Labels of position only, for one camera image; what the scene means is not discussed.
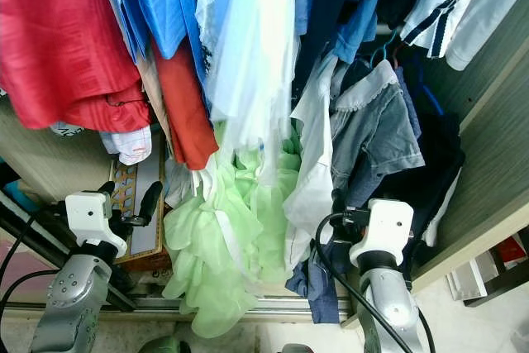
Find plain white hanging shirt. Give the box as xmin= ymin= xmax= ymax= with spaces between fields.
xmin=284 ymin=54 xmax=341 ymax=245

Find white pink checked garment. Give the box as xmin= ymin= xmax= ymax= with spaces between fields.
xmin=99 ymin=126 xmax=154 ymax=166

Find dark blue denim garment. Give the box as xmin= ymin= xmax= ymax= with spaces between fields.
xmin=285 ymin=237 xmax=350 ymax=325

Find grey shirt with lace trim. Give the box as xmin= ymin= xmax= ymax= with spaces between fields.
xmin=329 ymin=60 xmax=426 ymax=198

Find light green ruffled dress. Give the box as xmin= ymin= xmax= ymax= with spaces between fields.
xmin=162 ymin=134 xmax=305 ymax=340

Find orange-red hanging garment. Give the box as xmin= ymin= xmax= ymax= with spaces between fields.
xmin=153 ymin=37 xmax=221 ymax=171

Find black hanging garment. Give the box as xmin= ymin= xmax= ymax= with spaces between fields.
xmin=380 ymin=60 xmax=466 ymax=246

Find pink sliding wardrobe door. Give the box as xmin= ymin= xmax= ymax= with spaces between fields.
xmin=0 ymin=179 xmax=67 ymax=306

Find grey left robot leg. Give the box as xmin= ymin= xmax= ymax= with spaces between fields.
xmin=138 ymin=336 xmax=183 ymax=353

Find small white box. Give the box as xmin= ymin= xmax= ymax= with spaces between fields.
xmin=446 ymin=252 xmax=507 ymax=301

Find red hanging garment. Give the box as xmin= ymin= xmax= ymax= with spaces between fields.
xmin=0 ymin=0 xmax=152 ymax=131

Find grey wood wardrobe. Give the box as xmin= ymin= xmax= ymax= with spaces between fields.
xmin=0 ymin=31 xmax=529 ymax=329

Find pale blue sheer garment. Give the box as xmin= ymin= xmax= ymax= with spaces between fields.
xmin=198 ymin=0 xmax=308 ymax=184

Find denim blue hanging shirt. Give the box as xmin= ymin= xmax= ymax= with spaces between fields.
xmin=335 ymin=0 xmax=410 ymax=64

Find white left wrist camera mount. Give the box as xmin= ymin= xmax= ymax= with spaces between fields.
xmin=64 ymin=192 xmax=120 ymax=257

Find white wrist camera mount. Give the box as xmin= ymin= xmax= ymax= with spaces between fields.
xmin=349 ymin=198 xmax=415 ymax=268
xmin=64 ymin=192 xmax=120 ymax=257

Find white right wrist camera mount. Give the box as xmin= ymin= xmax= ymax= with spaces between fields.
xmin=349 ymin=198 xmax=415 ymax=268

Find silver wardrobe door rail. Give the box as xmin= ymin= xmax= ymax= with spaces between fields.
xmin=0 ymin=293 xmax=350 ymax=322

